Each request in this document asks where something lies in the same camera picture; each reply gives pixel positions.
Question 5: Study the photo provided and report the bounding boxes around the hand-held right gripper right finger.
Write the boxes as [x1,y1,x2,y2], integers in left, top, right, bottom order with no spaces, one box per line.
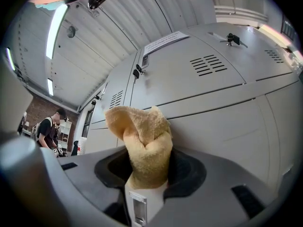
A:
[144,147,282,227]

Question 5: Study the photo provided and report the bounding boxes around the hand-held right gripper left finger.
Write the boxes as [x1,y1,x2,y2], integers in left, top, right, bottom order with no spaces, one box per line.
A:
[58,146,133,227]

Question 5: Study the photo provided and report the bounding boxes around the yellow terry cloth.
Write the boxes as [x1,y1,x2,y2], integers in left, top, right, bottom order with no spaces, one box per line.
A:
[104,105,173,190]

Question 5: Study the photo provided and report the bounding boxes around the grey metal lockers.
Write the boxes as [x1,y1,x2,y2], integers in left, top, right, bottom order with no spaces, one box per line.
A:
[79,22,303,225]

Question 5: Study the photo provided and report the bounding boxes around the clear plastic water bottle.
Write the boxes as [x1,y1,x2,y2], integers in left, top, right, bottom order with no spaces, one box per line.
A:
[77,137,88,156]

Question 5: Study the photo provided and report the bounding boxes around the white shelf unit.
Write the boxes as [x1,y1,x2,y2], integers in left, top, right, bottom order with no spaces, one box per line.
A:
[58,121,73,151]

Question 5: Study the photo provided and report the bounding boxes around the short ceiling strip light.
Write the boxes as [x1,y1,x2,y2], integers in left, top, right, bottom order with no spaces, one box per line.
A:
[6,47,16,71]
[46,78,54,96]

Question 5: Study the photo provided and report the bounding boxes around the person's grey shirt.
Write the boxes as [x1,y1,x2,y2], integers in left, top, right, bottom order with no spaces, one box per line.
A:
[0,53,34,133]

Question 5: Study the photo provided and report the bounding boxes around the long ceiling strip light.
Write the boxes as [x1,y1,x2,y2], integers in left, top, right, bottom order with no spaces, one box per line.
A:
[45,4,69,61]

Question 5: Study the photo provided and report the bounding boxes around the white paper notice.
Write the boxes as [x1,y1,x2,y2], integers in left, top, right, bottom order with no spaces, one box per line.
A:
[142,31,190,56]

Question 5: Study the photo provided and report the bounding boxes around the light blue face mask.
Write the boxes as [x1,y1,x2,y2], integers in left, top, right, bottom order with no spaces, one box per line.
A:
[35,1,70,11]

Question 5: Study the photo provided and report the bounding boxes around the black metal railing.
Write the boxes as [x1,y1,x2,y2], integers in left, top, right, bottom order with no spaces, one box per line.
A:
[281,17,298,41]

